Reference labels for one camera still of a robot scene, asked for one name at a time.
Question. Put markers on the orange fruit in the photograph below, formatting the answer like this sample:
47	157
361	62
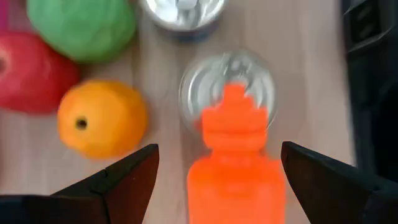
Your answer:
102	118

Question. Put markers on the red apple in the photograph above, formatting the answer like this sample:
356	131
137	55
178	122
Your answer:
31	74

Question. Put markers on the orange plastic bottle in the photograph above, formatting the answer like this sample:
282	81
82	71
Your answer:
236	174

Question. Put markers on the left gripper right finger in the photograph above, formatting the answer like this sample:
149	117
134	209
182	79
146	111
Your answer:
342	199

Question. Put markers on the green apple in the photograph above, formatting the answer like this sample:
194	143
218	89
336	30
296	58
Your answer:
81	28

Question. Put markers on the black camera housing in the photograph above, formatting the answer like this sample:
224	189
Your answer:
373	93

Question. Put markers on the blue salmon can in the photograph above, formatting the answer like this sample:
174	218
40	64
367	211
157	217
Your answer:
183	15
205	77

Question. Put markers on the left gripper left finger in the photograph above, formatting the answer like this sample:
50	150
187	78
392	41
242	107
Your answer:
77	205

